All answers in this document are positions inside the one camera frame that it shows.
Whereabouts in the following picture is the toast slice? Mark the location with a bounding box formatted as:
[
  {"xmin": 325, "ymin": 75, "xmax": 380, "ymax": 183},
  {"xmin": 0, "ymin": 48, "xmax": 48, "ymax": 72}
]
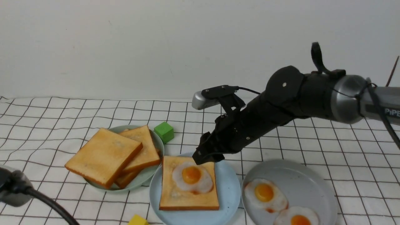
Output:
[
  {"xmin": 120, "ymin": 125, "xmax": 161, "ymax": 175},
  {"xmin": 114, "ymin": 160, "xmax": 161, "ymax": 189},
  {"xmin": 64, "ymin": 128, "xmax": 143, "ymax": 189},
  {"xmin": 159, "ymin": 156, "xmax": 220, "ymax": 211}
]

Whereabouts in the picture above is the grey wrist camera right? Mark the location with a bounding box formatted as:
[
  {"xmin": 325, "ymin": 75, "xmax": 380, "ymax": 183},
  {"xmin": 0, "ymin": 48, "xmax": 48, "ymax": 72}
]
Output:
[{"xmin": 192, "ymin": 85, "xmax": 246, "ymax": 119}]

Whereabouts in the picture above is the yellow cube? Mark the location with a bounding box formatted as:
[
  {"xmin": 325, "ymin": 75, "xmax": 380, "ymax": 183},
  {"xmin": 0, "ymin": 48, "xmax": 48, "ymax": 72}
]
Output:
[{"xmin": 127, "ymin": 214, "xmax": 149, "ymax": 225}]

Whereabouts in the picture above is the black camera cable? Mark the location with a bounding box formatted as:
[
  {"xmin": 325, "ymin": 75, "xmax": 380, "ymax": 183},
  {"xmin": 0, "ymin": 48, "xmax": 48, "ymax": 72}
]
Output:
[{"xmin": 19, "ymin": 187, "xmax": 80, "ymax": 225}]

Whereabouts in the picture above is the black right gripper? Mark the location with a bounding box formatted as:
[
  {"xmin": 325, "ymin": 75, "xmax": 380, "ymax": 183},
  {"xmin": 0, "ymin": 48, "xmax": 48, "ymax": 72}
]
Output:
[{"xmin": 192, "ymin": 94, "xmax": 295, "ymax": 165}]

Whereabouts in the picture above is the green cube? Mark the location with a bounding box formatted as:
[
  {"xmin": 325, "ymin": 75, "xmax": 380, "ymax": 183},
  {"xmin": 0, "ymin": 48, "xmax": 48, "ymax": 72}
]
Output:
[{"xmin": 154, "ymin": 122, "xmax": 175, "ymax": 144}]

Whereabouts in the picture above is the pale green plate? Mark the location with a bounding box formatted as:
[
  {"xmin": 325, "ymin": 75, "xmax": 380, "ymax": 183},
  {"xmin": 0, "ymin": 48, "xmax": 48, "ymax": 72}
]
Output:
[{"xmin": 83, "ymin": 130, "xmax": 164, "ymax": 193}]

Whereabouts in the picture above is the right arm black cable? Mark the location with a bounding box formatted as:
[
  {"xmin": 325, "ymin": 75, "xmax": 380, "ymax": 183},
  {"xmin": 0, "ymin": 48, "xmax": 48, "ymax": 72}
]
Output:
[{"xmin": 311, "ymin": 42, "xmax": 400, "ymax": 150}]

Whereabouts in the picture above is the fried egg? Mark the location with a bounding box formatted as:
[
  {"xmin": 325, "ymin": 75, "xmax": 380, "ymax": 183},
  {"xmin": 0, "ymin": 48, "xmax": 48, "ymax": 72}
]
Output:
[
  {"xmin": 273, "ymin": 206, "xmax": 320, "ymax": 225},
  {"xmin": 172, "ymin": 162, "xmax": 214, "ymax": 195},
  {"xmin": 244, "ymin": 178, "xmax": 289, "ymax": 213}
]

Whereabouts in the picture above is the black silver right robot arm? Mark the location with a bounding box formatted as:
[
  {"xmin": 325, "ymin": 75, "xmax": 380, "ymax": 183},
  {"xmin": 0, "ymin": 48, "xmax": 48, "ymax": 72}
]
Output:
[{"xmin": 192, "ymin": 66, "xmax": 400, "ymax": 165}]

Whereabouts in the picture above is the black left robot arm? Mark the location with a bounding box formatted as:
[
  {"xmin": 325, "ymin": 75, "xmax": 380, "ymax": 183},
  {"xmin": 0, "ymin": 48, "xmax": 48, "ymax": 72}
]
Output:
[{"xmin": 0, "ymin": 165, "xmax": 33, "ymax": 208}]

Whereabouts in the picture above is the grey plate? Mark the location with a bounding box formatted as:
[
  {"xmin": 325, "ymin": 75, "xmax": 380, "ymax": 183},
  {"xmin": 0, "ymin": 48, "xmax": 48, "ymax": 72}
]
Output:
[{"xmin": 242, "ymin": 159, "xmax": 338, "ymax": 225}]

